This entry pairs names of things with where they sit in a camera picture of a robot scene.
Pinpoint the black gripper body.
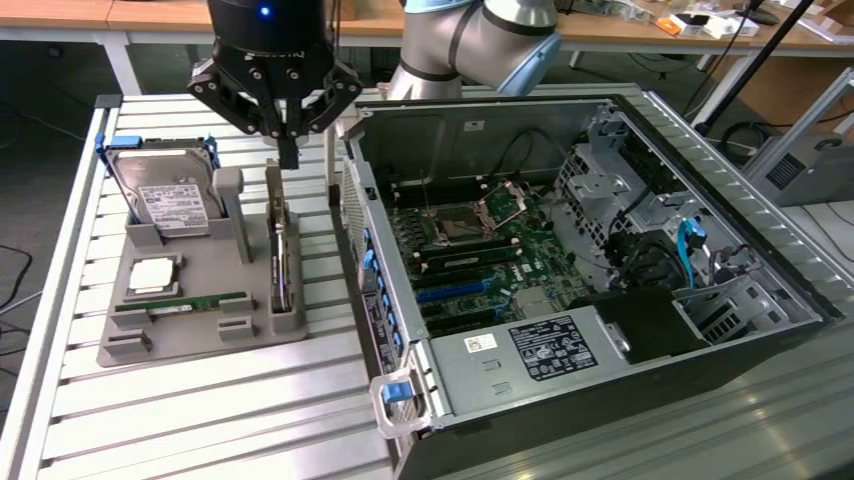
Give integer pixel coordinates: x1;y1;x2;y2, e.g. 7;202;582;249
207;0;337;101

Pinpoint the graphics card with metal bracket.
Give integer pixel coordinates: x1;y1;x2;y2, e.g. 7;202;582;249
263;158;299;314

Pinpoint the hard disk in blue caddy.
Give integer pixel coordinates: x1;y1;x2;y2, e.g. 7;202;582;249
95;133;226;240

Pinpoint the CPU socket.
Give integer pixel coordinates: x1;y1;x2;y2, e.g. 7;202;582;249
426;202;499;246

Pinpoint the metal socket cover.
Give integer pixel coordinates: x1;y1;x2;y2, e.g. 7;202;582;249
471;180;535;231

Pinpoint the grey plastic parts rack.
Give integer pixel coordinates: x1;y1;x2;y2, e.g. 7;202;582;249
96;167;310;369

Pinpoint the silver CPU chip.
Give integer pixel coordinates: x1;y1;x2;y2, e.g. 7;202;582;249
127;258;181;296

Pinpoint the black installed RAM stick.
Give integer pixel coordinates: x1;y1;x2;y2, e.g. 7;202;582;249
419;242;519;274

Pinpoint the green motherboard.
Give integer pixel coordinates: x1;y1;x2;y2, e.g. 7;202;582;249
383;177;602;339

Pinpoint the green RAM stick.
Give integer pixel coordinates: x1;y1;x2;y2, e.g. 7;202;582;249
118;294;249;316

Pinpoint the blue expansion slot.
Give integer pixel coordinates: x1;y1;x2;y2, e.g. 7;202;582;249
414;279;493;304

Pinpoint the silver metal disk bay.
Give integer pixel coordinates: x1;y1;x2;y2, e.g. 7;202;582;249
553;142;676;236

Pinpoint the silver chipset heatsink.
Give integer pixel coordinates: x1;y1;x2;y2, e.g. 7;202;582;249
513;287;555;319

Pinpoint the black and white desk device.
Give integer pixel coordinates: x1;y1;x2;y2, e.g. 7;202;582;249
669;13;713;37

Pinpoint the small white box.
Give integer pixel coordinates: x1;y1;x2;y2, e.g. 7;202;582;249
708;18;761;40

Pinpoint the grey power supply unit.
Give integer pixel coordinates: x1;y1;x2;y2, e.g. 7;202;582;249
426;305;633;419

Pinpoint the black tripod pole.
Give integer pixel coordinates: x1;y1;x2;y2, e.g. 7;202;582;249
693;0;820;136

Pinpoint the black round stand base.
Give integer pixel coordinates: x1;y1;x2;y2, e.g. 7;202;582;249
732;0;781;27

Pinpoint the perforated metal disk bay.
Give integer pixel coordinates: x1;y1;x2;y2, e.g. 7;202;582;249
670;274;796;346

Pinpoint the grey computer tower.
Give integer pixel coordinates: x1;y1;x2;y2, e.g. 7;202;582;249
744;67;854;209

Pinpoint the open black PC case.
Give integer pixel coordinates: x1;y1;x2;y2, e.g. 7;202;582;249
322;92;844;480

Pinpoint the wooden desk with white frame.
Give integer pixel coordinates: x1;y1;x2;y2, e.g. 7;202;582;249
558;0;854;126
0;0;409;96

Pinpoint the black wire bundle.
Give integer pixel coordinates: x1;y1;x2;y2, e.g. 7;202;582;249
599;189;676;294

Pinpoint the blue flat wire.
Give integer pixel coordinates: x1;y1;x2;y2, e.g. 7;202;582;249
677;217;708;291

